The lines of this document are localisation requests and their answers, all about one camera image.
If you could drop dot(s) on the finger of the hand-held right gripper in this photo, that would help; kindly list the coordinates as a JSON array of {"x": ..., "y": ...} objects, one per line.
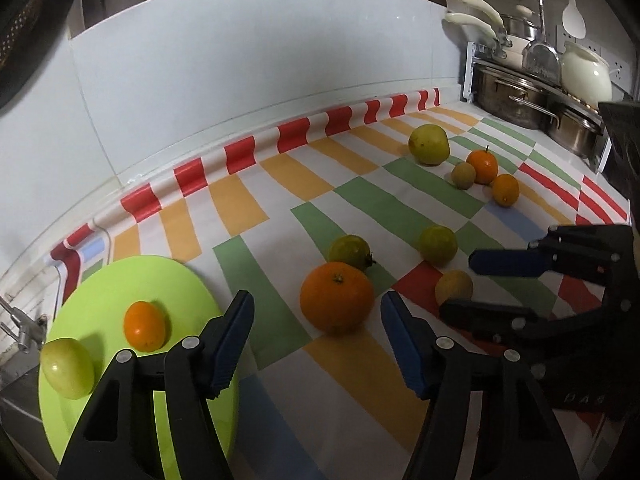
[
  {"x": 480, "y": 316},
  {"x": 505, "y": 262}
]

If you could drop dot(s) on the black frying pan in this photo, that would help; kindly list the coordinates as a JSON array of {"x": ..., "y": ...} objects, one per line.
[{"x": 30, "y": 25}]

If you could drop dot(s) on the large yellow-green pear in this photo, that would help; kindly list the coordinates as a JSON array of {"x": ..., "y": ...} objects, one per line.
[{"x": 428, "y": 144}]

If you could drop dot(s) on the steel skimmer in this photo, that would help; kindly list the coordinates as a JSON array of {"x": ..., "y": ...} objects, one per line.
[{"x": 541, "y": 57}]

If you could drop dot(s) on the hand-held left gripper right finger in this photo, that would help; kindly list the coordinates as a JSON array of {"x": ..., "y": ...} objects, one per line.
[{"x": 405, "y": 340}]

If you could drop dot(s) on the small steel pot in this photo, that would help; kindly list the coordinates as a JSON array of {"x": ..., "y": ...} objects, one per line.
[{"x": 575, "y": 130}]

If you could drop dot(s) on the round green fruit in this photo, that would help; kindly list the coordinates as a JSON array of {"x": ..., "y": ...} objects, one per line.
[{"x": 438, "y": 245}]

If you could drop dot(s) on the green tomato with calyx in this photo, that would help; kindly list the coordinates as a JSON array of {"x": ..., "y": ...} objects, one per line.
[{"x": 350, "y": 251}]

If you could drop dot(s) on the orange with stem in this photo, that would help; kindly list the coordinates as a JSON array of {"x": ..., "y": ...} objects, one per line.
[{"x": 483, "y": 166}]

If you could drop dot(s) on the small oval orange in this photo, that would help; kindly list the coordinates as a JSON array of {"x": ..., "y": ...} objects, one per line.
[{"x": 145, "y": 326}]

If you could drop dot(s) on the white ceramic pot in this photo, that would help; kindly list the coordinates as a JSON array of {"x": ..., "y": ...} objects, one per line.
[{"x": 585, "y": 72}]

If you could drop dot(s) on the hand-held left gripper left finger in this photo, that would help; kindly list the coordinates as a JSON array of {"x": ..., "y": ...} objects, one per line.
[{"x": 232, "y": 345}]

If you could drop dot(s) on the pale green apple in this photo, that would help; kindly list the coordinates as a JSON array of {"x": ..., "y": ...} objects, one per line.
[{"x": 66, "y": 367}]

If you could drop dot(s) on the colourful checked tablecloth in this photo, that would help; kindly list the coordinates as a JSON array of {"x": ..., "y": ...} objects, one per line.
[{"x": 280, "y": 240}]

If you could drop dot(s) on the small tan fruit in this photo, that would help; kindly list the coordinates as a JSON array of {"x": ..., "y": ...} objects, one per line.
[{"x": 454, "y": 286}]

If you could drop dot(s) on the large orange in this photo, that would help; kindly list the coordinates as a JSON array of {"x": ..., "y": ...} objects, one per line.
[{"x": 336, "y": 304}]

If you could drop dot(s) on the lime green plate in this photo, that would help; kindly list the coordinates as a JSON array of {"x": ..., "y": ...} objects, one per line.
[{"x": 100, "y": 300}]

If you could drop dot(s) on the brown round fruit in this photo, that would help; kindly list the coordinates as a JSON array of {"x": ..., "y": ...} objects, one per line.
[{"x": 462, "y": 176}]

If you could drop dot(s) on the curved steel faucet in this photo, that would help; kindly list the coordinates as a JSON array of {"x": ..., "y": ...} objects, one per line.
[{"x": 22, "y": 327}]

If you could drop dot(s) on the white rice paddle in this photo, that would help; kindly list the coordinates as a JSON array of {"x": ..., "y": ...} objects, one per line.
[{"x": 573, "y": 12}]

